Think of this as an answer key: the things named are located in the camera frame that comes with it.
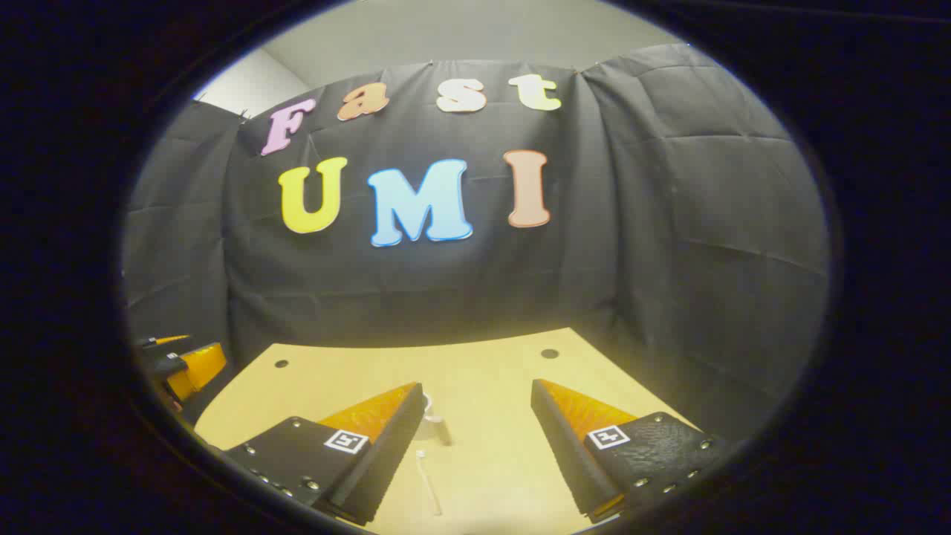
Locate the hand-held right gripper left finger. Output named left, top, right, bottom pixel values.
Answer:
left=223, top=381, right=424, bottom=527

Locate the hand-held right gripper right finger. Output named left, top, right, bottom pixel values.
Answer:
left=530, top=378, right=729, bottom=523

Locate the wooden toothbrush with white bristles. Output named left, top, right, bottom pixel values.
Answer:
left=415, top=449, right=444, bottom=517

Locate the white cup with wooden handle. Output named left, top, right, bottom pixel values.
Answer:
left=411, top=392, right=452, bottom=447

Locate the light wooden desktop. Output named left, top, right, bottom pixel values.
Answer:
left=195, top=327, right=703, bottom=535

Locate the black backdrop cloth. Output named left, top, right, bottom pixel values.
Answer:
left=123, top=43, right=831, bottom=447

